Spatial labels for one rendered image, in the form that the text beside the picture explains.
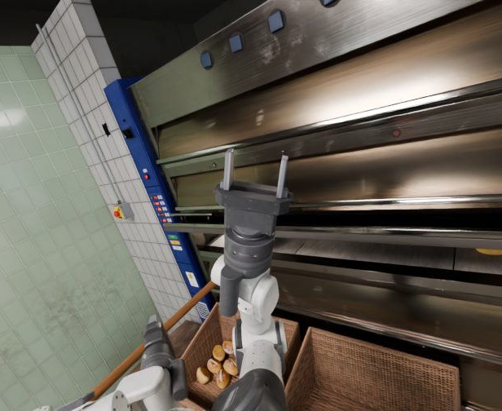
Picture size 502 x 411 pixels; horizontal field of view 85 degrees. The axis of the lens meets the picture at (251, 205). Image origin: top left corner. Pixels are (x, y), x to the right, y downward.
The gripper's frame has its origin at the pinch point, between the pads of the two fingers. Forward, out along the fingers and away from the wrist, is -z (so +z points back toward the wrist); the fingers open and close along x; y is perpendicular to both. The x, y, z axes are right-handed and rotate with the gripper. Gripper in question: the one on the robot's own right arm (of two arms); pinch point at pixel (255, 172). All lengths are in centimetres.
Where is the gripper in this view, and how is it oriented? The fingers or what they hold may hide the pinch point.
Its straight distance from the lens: 42.9
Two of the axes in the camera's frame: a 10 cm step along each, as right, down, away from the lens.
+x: -9.8, -1.5, 1.1
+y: 1.7, -4.8, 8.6
